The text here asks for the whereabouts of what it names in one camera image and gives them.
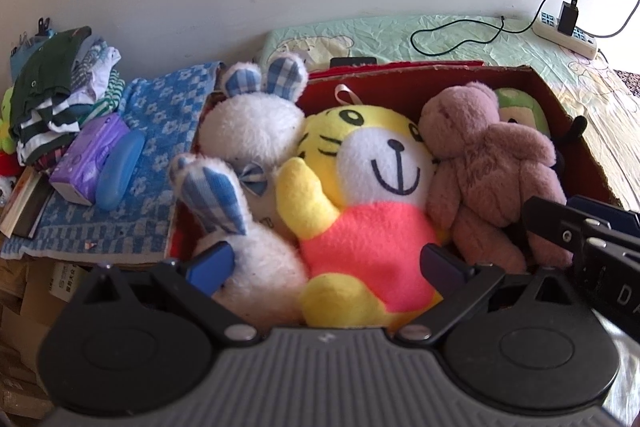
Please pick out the yellow plush tiger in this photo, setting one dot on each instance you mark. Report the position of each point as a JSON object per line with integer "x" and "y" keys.
{"x": 370, "y": 232}

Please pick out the purple tissue pack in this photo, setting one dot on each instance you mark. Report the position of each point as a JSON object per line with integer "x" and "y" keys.
{"x": 85, "y": 157}

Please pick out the red cardboard box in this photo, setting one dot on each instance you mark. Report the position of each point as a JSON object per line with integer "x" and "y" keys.
{"x": 400, "y": 92}

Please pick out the dark patterned sofa cover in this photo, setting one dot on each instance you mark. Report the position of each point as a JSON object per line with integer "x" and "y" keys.
{"x": 631, "y": 83}

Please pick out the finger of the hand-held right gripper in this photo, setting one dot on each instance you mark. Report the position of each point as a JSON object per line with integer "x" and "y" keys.
{"x": 610, "y": 214}
{"x": 550, "y": 222}

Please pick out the black charger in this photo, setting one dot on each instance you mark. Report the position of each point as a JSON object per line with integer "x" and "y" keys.
{"x": 567, "y": 19}

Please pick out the blue glasses case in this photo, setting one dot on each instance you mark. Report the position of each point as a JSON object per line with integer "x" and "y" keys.
{"x": 117, "y": 172}

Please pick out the black phone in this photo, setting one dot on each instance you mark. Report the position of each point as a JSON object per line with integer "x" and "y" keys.
{"x": 352, "y": 62}

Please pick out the pile of clothes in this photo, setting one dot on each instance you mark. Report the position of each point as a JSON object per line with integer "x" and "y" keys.
{"x": 45, "y": 72}

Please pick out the blue patterned towel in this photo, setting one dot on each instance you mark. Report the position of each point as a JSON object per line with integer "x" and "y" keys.
{"x": 160, "y": 107}

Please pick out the mauve plush bear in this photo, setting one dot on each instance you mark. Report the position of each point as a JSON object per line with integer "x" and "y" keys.
{"x": 480, "y": 167}

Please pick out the white power strip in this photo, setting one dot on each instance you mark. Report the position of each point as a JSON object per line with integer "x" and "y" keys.
{"x": 582, "y": 44}

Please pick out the green plush toy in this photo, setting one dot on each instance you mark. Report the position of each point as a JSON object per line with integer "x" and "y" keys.
{"x": 525, "y": 112}

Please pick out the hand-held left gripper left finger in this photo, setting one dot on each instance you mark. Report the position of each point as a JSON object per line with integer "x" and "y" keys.
{"x": 212, "y": 267}

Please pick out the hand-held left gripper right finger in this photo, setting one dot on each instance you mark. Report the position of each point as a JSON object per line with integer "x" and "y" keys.
{"x": 442, "y": 267}

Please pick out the stack of books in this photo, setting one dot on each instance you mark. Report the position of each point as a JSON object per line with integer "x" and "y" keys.
{"x": 27, "y": 207}

